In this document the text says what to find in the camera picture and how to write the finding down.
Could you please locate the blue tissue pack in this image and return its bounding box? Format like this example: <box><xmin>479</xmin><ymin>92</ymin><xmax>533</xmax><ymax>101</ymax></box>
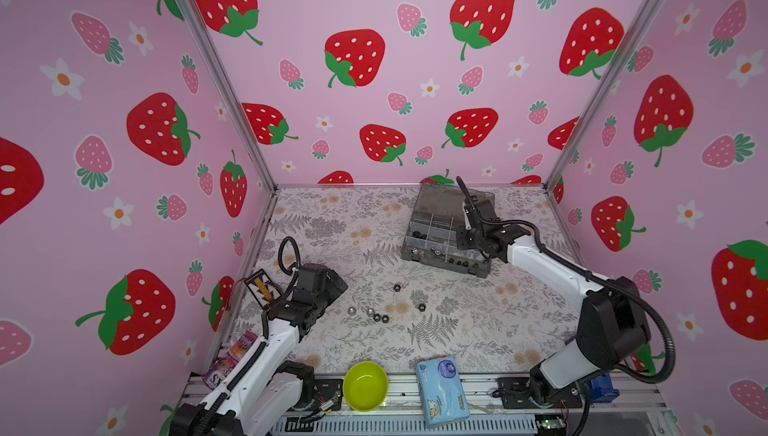
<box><xmin>416</xmin><ymin>356</ymin><xmax>470</xmax><ymax>428</ymax></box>

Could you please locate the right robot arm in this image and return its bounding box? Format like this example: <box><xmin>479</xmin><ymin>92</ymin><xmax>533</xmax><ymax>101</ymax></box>
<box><xmin>457</xmin><ymin>191</ymin><xmax>677</xmax><ymax>405</ymax></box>

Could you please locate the blue tape dispenser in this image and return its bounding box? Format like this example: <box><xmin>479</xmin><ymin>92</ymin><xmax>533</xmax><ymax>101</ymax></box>
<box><xmin>586</xmin><ymin>373</ymin><xmax>620</xmax><ymax>404</ymax></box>

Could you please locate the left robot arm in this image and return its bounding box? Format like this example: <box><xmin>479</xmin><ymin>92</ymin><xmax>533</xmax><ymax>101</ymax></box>
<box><xmin>168</xmin><ymin>264</ymin><xmax>348</xmax><ymax>435</ymax></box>

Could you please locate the grey plastic compartment organizer box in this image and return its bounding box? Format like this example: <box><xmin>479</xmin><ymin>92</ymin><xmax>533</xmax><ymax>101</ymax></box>
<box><xmin>400</xmin><ymin>183</ymin><xmax>491</xmax><ymax>279</ymax></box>

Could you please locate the lime green bowl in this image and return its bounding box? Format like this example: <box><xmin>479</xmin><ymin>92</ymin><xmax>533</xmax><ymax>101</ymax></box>
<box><xmin>342</xmin><ymin>361</ymin><xmax>389</xmax><ymax>412</ymax></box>

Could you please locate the small black framed card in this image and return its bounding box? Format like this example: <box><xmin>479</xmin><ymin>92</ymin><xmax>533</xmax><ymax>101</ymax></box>
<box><xmin>244</xmin><ymin>269</ymin><xmax>283</xmax><ymax>311</ymax></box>

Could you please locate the purple candy bag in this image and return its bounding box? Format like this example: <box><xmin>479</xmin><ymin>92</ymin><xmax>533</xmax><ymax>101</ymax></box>
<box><xmin>202</xmin><ymin>331</ymin><xmax>259</xmax><ymax>390</ymax></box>

